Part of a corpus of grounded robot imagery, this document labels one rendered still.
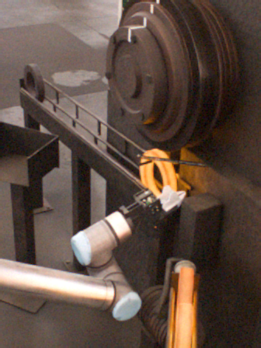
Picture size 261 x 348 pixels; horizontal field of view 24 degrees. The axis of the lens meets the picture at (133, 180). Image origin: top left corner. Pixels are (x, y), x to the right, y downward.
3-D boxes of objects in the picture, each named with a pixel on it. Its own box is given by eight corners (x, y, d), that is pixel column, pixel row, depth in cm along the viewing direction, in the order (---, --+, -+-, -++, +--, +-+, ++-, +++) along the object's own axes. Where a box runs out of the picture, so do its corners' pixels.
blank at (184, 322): (193, 290, 147) (179, 290, 147) (193, 332, 133) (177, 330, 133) (187, 342, 153) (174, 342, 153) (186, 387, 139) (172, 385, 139)
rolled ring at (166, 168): (170, 166, 187) (179, 165, 189) (140, 140, 201) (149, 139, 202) (166, 217, 197) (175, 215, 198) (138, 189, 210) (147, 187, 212)
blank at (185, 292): (193, 256, 161) (181, 255, 161) (193, 290, 147) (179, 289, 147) (189, 305, 167) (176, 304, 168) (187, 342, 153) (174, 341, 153)
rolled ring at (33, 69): (36, 70, 272) (43, 68, 273) (22, 60, 286) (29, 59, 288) (40, 109, 280) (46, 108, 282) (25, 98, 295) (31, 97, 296)
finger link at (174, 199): (187, 186, 185) (161, 200, 183) (191, 200, 189) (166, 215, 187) (182, 181, 188) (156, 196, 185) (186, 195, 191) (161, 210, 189)
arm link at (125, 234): (123, 250, 183) (108, 232, 190) (137, 241, 184) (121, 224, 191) (115, 228, 177) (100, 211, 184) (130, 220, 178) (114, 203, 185)
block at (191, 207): (203, 253, 198) (210, 189, 185) (217, 267, 192) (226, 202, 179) (174, 262, 193) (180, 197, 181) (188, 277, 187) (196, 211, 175)
